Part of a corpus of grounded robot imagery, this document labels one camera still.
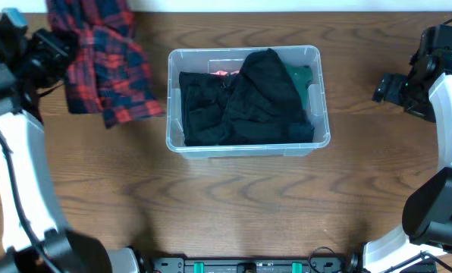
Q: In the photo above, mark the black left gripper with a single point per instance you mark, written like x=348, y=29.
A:
x=54, y=53

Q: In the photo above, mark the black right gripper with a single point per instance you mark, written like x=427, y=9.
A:
x=395, y=95

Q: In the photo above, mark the red navy plaid shirt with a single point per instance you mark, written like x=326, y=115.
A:
x=111, y=74

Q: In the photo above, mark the dark green cloth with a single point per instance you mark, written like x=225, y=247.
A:
x=302, y=78

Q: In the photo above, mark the black garment pile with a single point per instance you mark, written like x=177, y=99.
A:
x=258, y=105

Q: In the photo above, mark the pink cloth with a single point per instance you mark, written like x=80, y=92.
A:
x=225, y=73

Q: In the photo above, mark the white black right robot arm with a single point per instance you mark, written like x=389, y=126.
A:
x=425, y=232

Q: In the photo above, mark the clear plastic storage bin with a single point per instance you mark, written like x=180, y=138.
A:
x=231, y=59

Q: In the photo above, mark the black mounting rail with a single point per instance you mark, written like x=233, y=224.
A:
x=318, y=263

